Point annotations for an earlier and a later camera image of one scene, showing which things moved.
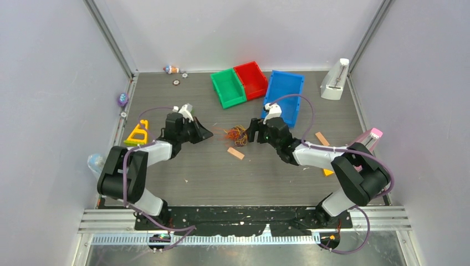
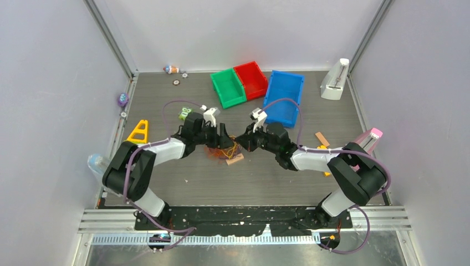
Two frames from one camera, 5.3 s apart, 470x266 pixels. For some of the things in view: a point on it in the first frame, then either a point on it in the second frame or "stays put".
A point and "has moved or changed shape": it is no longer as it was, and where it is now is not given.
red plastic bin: (253, 79) stays put
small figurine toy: (170, 69) stays put
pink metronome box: (369, 139) stays put
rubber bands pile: (238, 134) has moved or changed shape
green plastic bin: (229, 89) stays put
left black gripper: (202, 133) to (222, 140)
